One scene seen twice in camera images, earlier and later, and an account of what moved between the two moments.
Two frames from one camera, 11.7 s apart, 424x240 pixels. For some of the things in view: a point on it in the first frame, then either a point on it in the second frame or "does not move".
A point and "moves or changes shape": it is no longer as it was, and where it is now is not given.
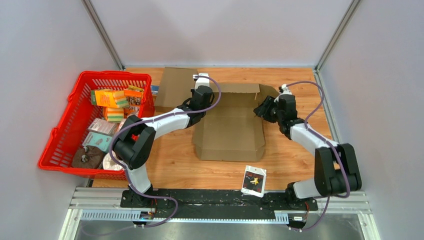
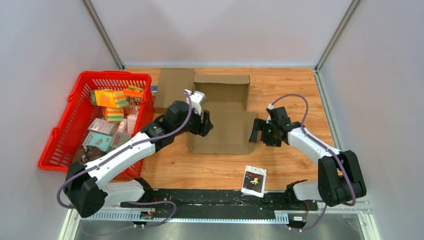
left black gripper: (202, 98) to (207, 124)
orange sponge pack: (110, 98) does not move
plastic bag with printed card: (254, 181) does not move
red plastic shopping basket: (68, 136) does not move
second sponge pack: (115, 115) does not move
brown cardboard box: (231, 131) moves or changes shape
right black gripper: (262, 110) to (260, 124)
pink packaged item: (100, 125) does not move
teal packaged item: (102, 142) does not move
